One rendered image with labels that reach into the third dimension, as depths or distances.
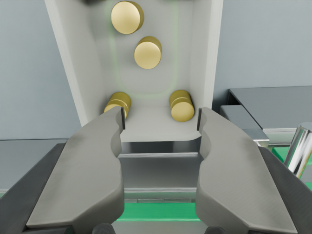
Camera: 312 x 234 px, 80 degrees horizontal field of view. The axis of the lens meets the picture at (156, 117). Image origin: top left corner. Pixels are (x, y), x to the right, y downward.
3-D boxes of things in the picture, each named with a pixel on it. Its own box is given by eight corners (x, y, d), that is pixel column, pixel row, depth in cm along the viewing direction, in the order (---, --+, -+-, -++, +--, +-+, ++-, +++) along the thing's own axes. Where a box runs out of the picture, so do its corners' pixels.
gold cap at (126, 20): (115, 2, 24) (107, 1, 20) (143, 0, 24) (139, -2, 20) (120, 32, 26) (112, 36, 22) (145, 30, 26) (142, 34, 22)
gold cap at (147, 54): (136, 35, 26) (132, 40, 22) (161, 35, 26) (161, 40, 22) (138, 61, 28) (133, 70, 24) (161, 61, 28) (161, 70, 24)
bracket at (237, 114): (209, 156, 31) (221, 192, 25) (216, 105, 26) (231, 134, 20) (231, 156, 31) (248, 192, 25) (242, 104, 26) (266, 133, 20)
